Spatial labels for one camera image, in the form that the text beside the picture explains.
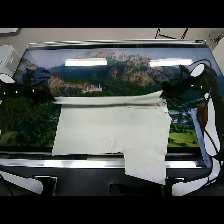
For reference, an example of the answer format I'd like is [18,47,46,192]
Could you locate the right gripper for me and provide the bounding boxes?
[160,81,184,100]

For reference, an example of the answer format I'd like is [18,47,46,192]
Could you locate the white garment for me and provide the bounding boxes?
[51,90,173,186]

